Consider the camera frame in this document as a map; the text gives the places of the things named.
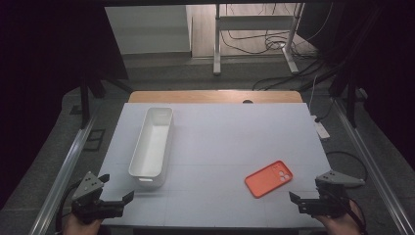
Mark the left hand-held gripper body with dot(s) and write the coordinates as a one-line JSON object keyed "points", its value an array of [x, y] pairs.
{"points": [[87, 191]]}

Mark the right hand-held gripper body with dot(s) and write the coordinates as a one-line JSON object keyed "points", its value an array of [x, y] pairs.
{"points": [[329, 204]]}

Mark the orange phone case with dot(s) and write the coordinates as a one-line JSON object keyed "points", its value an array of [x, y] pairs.
{"points": [[264, 181]]}

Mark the white plastic storage bin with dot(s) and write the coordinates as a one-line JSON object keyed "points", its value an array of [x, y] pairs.
{"points": [[153, 147]]}

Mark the person's right hand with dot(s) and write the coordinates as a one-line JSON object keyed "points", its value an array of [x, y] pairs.
{"points": [[344, 225]]}

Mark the person's left hand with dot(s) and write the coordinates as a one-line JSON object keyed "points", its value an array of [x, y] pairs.
{"points": [[78, 227]]}

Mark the black floor frames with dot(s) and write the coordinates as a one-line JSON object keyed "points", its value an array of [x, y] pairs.
{"points": [[94, 139]]}

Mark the white power strip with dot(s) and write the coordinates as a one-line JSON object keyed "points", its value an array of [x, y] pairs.
{"points": [[322, 130]]}

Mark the black metal stand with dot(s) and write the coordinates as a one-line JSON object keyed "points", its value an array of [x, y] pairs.
{"points": [[85, 104], [351, 104]]}

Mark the white table cover board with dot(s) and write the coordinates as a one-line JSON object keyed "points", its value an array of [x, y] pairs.
{"points": [[228, 137]]}

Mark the black curtain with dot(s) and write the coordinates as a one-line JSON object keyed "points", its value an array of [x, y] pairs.
{"points": [[385, 65], [42, 65]]}

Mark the white cabinet panel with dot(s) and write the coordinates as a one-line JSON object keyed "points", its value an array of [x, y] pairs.
{"points": [[147, 29]]}

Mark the aluminium floor rail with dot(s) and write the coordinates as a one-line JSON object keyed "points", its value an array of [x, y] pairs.
{"points": [[65, 169], [375, 169]]}

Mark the white metal desk frame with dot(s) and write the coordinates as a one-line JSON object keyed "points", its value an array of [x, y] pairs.
{"points": [[254, 22]]}

